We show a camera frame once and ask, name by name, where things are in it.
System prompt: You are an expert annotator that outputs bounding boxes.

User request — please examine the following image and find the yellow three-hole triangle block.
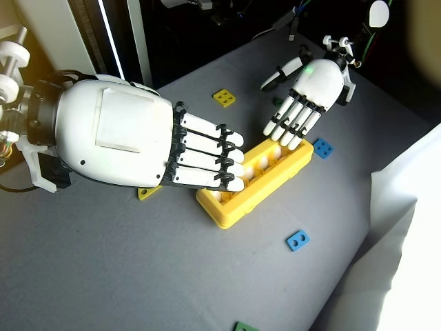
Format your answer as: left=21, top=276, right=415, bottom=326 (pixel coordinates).
left=137, top=185, right=163, bottom=201

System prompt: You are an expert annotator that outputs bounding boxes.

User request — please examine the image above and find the white backdrop cloth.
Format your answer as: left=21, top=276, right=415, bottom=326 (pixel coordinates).
left=308, top=122, right=441, bottom=331

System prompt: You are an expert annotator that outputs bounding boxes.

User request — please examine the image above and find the white cable adapter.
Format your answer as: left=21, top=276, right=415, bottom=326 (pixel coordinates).
left=253, top=6, right=298, bottom=41

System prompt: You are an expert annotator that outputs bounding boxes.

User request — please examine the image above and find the yellow egg carton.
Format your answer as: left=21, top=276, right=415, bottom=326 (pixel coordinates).
left=195, top=137, right=315, bottom=230

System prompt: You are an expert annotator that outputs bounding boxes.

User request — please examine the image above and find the white device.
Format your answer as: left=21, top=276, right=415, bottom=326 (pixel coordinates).
left=160, top=0, right=215, bottom=11

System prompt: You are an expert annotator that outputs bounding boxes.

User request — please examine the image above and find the white column with black strip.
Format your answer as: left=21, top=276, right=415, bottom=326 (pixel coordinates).
left=67, top=0, right=153, bottom=89

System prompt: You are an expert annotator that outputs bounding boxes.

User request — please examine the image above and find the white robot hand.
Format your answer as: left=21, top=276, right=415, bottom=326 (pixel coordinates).
left=53, top=73, right=246, bottom=192
left=260, top=56, right=346, bottom=152

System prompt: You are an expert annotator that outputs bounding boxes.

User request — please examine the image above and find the grey table cloth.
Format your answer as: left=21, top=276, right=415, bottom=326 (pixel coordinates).
left=0, top=32, right=435, bottom=331

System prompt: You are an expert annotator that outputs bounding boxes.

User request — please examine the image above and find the blue four-hole square block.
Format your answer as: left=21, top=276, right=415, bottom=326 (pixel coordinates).
left=312, top=138, right=335, bottom=160

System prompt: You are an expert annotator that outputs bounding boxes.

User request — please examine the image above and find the blue two-hole block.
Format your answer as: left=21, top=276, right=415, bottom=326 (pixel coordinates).
left=285, top=229, right=312, bottom=252

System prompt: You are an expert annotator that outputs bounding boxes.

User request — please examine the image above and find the grey USB plug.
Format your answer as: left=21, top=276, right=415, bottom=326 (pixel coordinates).
left=287, top=17, right=299, bottom=43

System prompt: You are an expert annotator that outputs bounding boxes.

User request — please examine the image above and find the yellow four-hole square block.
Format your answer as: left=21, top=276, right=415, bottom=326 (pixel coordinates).
left=212, top=88, right=238, bottom=109

